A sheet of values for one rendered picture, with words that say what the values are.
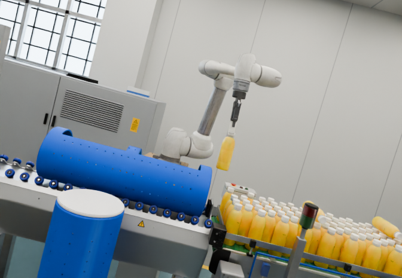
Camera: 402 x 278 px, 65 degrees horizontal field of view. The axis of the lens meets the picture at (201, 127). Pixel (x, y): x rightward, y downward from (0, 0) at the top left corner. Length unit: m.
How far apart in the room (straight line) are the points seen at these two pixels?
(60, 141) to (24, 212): 0.41
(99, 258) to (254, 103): 3.49
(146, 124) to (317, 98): 2.47
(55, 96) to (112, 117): 0.66
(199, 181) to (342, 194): 3.51
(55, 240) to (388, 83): 4.49
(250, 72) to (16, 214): 1.42
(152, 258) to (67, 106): 2.24
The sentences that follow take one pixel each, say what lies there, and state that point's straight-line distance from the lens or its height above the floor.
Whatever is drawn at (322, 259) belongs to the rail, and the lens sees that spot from 1.82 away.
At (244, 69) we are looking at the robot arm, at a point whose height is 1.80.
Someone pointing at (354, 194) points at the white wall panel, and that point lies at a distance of 4.99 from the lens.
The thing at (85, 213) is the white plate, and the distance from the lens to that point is 1.33.
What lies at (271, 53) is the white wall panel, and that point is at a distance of 4.61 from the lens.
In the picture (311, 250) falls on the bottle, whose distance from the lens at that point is 1.87.
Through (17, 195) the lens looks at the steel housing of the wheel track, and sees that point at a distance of 1.86.
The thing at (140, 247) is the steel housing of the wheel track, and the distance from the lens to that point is 1.79.
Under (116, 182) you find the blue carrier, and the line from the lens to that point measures 1.66.
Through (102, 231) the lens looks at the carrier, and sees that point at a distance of 1.37.
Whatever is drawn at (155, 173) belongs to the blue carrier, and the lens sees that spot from 1.63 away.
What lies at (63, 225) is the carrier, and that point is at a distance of 1.38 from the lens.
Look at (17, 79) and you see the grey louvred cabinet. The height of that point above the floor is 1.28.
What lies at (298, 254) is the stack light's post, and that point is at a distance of 1.56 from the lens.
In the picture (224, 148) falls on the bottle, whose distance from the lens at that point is 1.70.
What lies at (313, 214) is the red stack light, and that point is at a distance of 1.50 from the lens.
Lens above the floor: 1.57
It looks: 5 degrees down
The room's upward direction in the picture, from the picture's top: 15 degrees clockwise
